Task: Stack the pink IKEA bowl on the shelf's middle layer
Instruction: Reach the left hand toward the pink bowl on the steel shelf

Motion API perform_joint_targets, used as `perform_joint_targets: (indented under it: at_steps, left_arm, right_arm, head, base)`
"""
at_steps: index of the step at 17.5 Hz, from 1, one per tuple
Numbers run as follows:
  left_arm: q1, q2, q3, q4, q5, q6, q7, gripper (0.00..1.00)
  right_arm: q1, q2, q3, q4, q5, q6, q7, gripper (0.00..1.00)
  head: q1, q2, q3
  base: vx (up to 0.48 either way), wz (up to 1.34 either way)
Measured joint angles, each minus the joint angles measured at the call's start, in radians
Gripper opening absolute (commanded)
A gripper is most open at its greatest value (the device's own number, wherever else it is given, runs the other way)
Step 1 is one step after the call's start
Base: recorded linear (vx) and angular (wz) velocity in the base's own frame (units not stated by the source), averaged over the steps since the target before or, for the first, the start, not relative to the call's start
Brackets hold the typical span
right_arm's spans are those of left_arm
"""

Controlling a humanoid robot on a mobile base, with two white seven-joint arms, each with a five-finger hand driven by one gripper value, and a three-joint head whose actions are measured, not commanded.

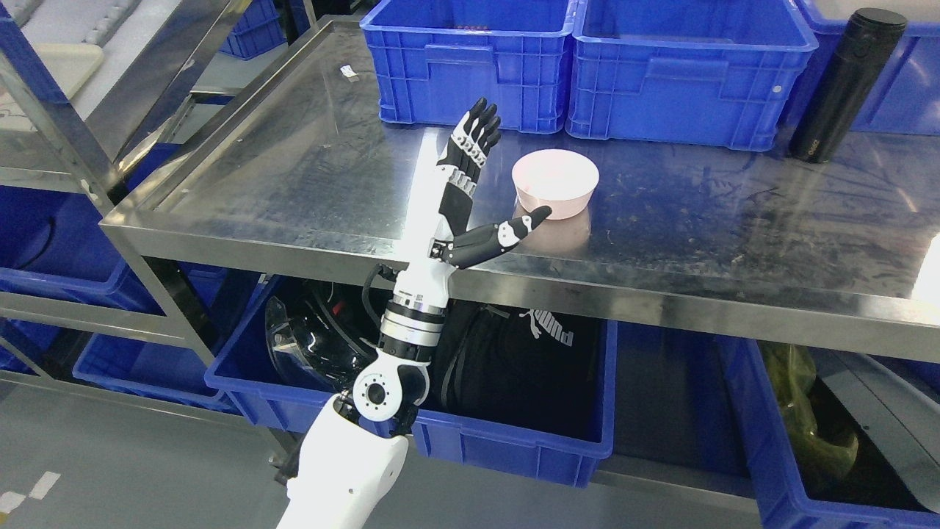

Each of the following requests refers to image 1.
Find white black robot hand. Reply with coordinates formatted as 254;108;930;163
427;97;553;269

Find pink plastic bowl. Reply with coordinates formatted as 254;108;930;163
511;148;600;220

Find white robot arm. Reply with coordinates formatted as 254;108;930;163
278;257;455;528

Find stainless steel shelf table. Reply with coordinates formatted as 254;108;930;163
101;17;939;362

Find blue plastic crate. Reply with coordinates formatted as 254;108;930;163
778;1;939;135
360;1;578;134
566;1;818;153

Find black puma backpack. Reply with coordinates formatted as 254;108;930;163
429;301;604;438

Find black helmet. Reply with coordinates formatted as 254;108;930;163
263;278;378;392

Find blue crate with backpack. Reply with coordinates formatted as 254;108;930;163
204;276;618;488

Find black thermos bottle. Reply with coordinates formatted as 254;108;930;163
787;7;908;164

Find blue crate lower left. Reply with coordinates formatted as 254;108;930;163
73;334;239;414

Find blue crate lower right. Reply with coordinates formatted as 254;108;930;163
716;336;938;528

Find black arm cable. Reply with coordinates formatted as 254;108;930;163
361;263;401;330

